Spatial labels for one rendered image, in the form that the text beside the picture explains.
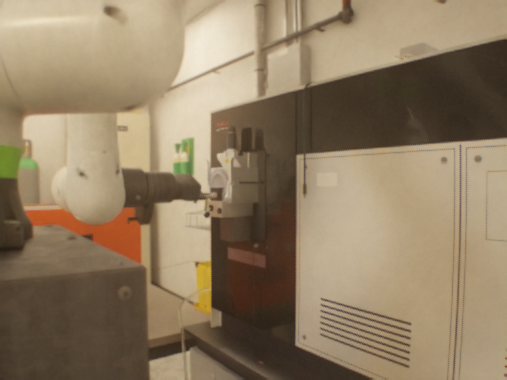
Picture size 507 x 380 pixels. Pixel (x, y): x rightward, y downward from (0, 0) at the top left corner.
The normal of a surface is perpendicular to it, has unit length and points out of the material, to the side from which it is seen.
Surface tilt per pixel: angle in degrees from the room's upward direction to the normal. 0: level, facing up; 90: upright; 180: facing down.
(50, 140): 90
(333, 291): 90
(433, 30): 90
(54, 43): 108
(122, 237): 90
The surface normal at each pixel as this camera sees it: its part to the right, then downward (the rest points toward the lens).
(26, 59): 0.00, 0.45
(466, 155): -0.79, 0.00
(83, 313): 0.59, 0.01
